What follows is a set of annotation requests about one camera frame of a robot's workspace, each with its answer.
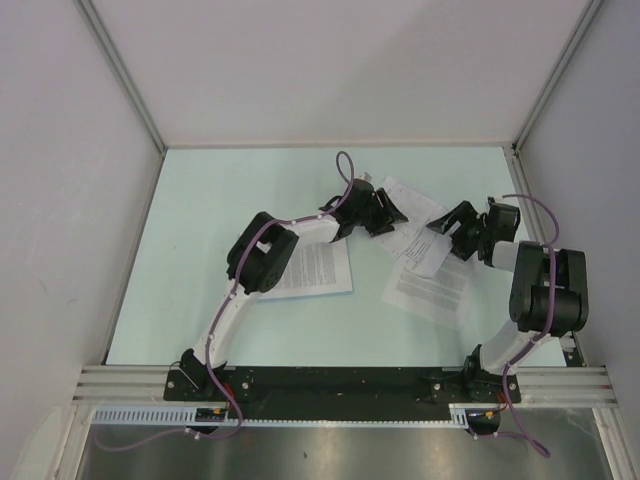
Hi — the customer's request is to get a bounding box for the aluminium frame post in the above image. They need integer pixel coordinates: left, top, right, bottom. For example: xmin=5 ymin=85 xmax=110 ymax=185
xmin=73 ymin=0 xmax=167 ymax=158
xmin=511 ymin=0 xmax=607 ymax=154

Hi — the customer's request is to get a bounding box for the text paper sheet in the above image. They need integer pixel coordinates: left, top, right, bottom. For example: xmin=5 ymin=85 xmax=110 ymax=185
xmin=269 ymin=240 xmax=353 ymax=292
xmin=382 ymin=255 xmax=473 ymax=330

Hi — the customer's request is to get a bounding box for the left aluminium frame post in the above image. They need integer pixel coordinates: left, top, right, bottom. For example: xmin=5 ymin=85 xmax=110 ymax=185
xmin=73 ymin=0 xmax=167 ymax=158

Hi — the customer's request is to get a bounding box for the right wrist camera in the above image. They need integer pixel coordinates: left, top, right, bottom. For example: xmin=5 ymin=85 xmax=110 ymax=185
xmin=486 ymin=197 xmax=521 ymax=241

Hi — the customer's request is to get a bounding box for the blue clipboard folder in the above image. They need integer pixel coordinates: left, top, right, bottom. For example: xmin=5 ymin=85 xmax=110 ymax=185
xmin=260 ymin=288 xmax=354 ymax=301

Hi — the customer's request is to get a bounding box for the aluminium front frame rail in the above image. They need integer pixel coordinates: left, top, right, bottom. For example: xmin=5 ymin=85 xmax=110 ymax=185
xmin=74 ymin=365 xmax=618 ymax=408

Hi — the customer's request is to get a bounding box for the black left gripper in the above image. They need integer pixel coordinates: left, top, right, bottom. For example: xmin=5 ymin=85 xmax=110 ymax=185
xmin=352 ymin=189 xmax=407 ymax=238

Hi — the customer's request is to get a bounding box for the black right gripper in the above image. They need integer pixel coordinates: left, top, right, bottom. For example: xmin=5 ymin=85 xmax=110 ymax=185
xmin=426 ymin=200 xmax=491 ymax=260

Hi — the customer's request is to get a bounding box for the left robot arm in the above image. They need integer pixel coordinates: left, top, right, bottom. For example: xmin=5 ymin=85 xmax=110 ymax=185
xmin=165 ymin=179 xmax=408 ymax=401

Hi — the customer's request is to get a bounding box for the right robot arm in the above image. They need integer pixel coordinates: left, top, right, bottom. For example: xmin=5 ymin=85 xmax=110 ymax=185
xmin=427 ymin=197 xmax=589 ymax=403

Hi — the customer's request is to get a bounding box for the slotted cable duct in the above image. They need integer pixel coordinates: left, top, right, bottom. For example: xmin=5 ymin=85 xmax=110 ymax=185
xmin=92 ymin=403 xmax=500 ymax=428

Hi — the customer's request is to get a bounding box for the right aluminium frame post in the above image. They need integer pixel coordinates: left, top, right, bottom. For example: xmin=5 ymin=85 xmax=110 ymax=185
xmin=511 ymin=0 xmax=607 ymax=154

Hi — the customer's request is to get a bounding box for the table form paper sheet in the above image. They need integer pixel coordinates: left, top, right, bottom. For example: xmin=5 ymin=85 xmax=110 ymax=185
xmin=374 ymin=177 xmax=451 ymax=278

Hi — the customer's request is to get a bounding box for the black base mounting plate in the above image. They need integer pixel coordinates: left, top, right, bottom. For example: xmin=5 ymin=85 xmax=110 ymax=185
xmin=163 ymin=366 xmax=521 ymax=414

